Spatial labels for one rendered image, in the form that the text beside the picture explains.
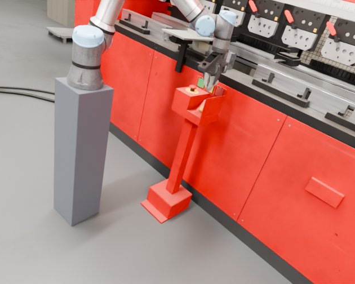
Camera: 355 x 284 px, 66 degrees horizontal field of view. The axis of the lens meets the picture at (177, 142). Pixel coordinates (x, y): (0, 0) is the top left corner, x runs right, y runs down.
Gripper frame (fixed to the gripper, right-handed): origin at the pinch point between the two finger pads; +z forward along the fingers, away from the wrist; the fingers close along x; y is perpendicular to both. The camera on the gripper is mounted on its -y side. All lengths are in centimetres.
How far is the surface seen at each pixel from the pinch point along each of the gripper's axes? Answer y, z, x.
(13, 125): -51, 79, 135
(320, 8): 35, -43, -25
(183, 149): -3.6, 37.5, 3.5
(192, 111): -4.4, 12.5, 2.5
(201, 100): 4.0, 8.9, 4.6
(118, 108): 15, 58, 90
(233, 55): 34.7, -9.5, 11.7
